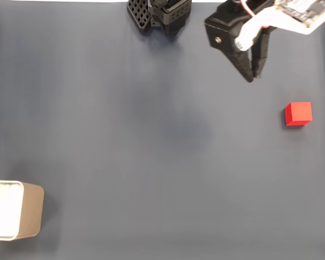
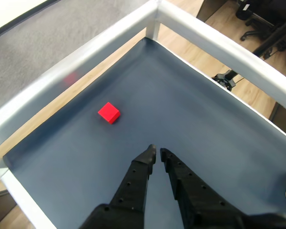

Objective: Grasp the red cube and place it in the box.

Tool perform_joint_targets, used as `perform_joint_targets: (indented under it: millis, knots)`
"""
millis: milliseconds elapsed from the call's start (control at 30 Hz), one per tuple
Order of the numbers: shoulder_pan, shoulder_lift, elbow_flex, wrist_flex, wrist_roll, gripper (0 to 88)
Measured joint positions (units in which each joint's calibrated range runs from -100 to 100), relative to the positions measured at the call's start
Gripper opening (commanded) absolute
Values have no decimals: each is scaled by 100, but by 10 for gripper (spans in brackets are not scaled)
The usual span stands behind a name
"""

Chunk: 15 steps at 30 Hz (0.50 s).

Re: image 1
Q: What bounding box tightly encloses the red cube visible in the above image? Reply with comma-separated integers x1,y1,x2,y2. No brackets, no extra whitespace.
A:
284,101,314,127

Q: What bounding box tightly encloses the beige metal tin box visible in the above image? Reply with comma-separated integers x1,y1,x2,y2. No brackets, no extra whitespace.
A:
0,180,46,242

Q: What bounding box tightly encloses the white tissue paper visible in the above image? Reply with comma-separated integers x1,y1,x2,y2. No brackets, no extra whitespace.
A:
0,181,23,238

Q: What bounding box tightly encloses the red white black servo wire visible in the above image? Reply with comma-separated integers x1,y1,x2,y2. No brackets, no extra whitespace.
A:
239,0,270,29

